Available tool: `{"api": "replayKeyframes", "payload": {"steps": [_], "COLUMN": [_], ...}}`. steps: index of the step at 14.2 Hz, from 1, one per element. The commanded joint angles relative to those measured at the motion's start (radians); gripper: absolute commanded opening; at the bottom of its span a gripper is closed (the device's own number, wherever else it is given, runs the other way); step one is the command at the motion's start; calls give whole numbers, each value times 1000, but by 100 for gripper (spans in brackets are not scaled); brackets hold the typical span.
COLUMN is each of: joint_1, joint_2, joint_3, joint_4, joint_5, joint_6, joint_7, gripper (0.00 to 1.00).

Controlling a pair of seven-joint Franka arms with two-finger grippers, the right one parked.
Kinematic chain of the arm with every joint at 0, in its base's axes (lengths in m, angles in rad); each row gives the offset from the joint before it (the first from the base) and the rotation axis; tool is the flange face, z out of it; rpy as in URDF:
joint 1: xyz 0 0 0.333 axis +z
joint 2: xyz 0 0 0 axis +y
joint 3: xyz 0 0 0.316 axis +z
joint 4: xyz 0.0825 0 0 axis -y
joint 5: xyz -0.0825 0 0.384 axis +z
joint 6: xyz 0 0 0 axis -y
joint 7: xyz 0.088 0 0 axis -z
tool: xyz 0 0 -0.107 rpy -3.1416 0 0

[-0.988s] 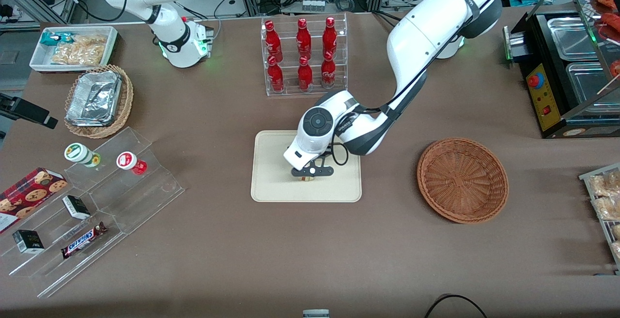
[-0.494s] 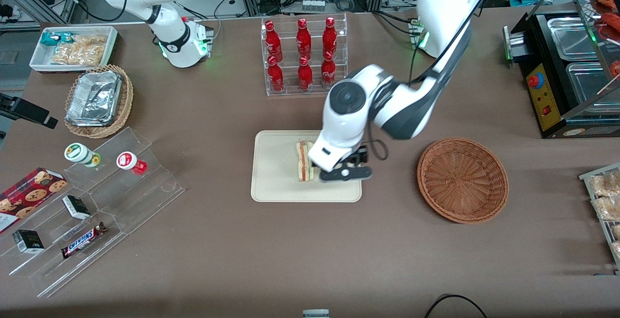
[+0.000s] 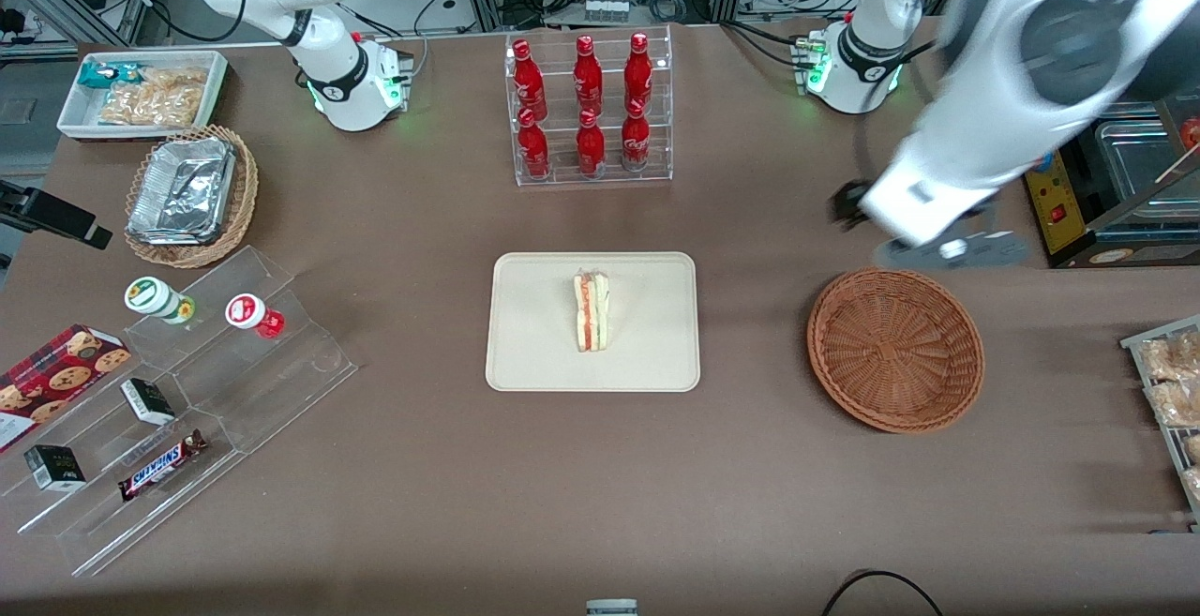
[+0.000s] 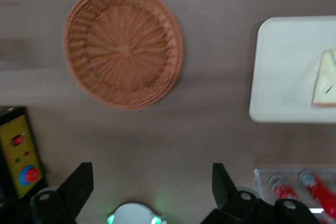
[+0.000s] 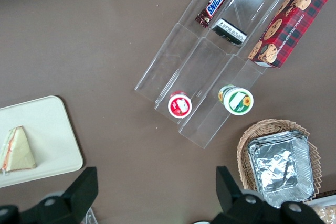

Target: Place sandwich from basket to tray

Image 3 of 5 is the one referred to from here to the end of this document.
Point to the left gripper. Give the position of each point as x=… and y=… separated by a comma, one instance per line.
x=849, y=204

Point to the triangle sandwich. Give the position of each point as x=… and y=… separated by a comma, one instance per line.
x=592, y=311

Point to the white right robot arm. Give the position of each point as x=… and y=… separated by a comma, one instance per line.
x=333, y=72

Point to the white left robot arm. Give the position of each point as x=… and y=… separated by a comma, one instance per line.
x=1031, y=7

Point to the round brown wicker basket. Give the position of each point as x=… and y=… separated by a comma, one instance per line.
x=895, y=349

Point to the metal tray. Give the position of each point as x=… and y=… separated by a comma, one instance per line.
x=1139, y=161

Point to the tray of packaged pastries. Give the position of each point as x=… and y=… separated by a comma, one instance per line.
x=1139, y=353

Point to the cream rectangular plastic tray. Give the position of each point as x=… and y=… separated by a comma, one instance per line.
x=534, y=325

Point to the oval wicker basket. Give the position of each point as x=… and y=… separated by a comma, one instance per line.
x=246, y=185

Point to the black control box yellow panel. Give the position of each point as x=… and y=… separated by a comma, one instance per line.
x=1055, y=199

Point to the red cola bottle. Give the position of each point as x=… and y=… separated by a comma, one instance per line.
x=635, y=140
x=588, y=72
x=591, y=145
x=533, y=147
x=638, y=72
x=529, y=77

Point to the glass display case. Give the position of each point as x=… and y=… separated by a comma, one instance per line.
x=1153, y=222

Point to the clear acrylic bottle rack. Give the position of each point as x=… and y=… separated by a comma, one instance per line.
x=562, y=100

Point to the white power strip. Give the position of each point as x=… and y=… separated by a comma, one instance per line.
x=607, y=9

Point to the wrapped bread pack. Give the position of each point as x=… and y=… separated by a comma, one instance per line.
x=1192, y=449
x=1172, y=356
x=1177, y=403
x=1192, y=485

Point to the small white grey device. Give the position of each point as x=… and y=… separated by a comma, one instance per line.
x=611, y=608

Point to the clear acrylic stepped display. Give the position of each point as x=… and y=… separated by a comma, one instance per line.
x=272, y=391

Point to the red lid drink bottle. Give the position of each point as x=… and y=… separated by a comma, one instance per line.
x=251, y=313

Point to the stack of foil trays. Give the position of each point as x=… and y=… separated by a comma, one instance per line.
x=183, y=189

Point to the clear bag of chips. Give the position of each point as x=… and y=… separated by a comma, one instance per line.
x=150, y=106
x=178, y=78

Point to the green lid drink bottle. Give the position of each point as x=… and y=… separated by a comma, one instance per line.
x=155, y=298

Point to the small black carton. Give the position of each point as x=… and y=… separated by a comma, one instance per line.
x=54, y=467
x=147, y=401

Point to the Snickers chocolate bar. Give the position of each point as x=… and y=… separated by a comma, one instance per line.
x=161, y=465

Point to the teal snack packet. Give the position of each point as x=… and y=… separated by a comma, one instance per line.
x=105, y=74

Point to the white rectangular snack bin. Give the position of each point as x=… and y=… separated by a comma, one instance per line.
x=70, y=114

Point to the red cookie box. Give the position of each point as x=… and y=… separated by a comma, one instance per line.
x=56, y=377

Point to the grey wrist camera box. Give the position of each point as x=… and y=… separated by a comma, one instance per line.
x=980, y=250

